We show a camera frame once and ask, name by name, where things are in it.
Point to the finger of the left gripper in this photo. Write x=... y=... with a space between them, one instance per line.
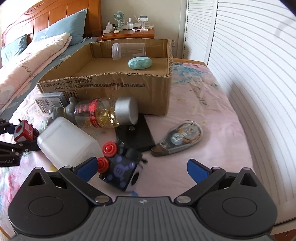
x=6 y=127
x=11 y=153

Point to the capsule bottle silver cap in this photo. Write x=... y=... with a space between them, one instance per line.
x=106 y=112

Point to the small green desk fan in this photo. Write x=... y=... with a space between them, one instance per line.
x=119 y=16

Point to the black cube red buttons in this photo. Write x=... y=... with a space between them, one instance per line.
x=120 y=166

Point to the white phone stand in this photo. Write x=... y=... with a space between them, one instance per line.
x=143 y=19

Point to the clear plastic jar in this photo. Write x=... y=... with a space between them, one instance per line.
x=122 y=50

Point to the pink floral cloth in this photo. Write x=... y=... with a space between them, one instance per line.
x=195 y=96

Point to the white translucent plastic box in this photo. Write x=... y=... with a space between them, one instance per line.
x=65 y=144

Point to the pink folded quilt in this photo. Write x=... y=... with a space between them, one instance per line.
x=17 y=74

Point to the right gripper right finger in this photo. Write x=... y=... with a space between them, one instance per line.
x=207 y=180

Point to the black plate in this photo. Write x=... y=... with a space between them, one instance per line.
x=136 y=136

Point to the clear spray bottle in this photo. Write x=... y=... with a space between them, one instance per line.
x=130 y=24

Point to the wooden nightstand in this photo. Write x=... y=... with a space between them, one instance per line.
x=150 y=34

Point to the correction tape dispenser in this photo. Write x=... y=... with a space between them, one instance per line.
x=178 y=139

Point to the wooden headboard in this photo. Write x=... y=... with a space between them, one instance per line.
x=44 y=13

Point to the red number cube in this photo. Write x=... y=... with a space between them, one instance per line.
x=24 y=132

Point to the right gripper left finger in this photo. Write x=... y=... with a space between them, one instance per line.
x=78 y=178

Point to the white power strip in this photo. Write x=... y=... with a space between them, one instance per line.
x=109 y=28

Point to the teal oval case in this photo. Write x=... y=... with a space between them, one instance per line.
x=139 y=63

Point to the clear pen refill case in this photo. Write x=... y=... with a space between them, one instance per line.
x=48 y=101

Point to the brown cardboard box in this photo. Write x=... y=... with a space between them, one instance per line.
x=90 y=72

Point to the blue pillow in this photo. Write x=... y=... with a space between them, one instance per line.
x=73 y=24

